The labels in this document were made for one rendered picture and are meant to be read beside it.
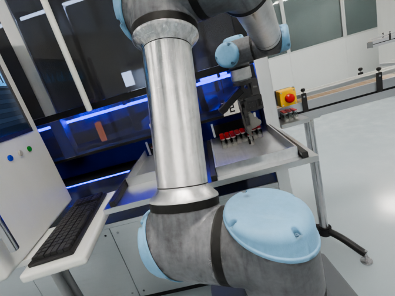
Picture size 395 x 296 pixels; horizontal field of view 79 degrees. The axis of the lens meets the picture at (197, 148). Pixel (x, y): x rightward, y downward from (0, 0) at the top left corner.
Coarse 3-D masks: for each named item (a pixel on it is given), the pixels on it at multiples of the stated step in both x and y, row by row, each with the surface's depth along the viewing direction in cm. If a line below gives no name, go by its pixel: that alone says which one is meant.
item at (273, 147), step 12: (264, 132) 107; (276, 132) 93; (216, 144) 110; (240, 144) 100; (264, 144) 93; (276, 144) 89; (288, 144) 82; (216, 156) 95; (228, 156) 92; (240, 156) 88; (252, 156) 85; (264, 156) 75; (276, 156) 75; (288, 156) 75; (216, 168) 77; (228, 168) 77; (240, 168) 77; (252, 168) 77
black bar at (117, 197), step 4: (124, 180) 93; (124, 184) 89; (120, 188) 87; (124, 188) 88; (116, 192) 84; (120, 192) 84; (124, 192) 87; (116, 196) 81; (120, 196) 83; (112, 200) 78; (116, 200) 80; (112, 204) 78; (116, 204) 79
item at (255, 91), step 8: (248, 80) 86; (256, 80) 87; (240, 88) 89; (248, 88) 89; (256, 88) 88; (240, 96) 90; (248, 96) 90; (256, 96) 88; (240, 104) 89; (248, 104) 89; (256, 104) 91
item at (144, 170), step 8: (144, 152) 120; (144, 160) 117; (152, 160) 114; (136, 168) 104; (144, 168) 107; (152, 168) 104; (128, 176) 93; (136, 176) 90; (144, 176) 90; (152, 176) 90; (128, 184) 91; (136, 184) 91
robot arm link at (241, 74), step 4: (244, 68) 84; (248, 68) 85; (232, 72) 86; (236, 72) 85; (240, 72) 85; (244, 72) 85; (248, 72) 85; (232, 76) 87; (236, 76) 86; (240, 76) 85; (244, 76) 85; (248, 76) 86; (232, 80) 88; (236, 80) 86; (240, 80) 86; (244, 80) 86
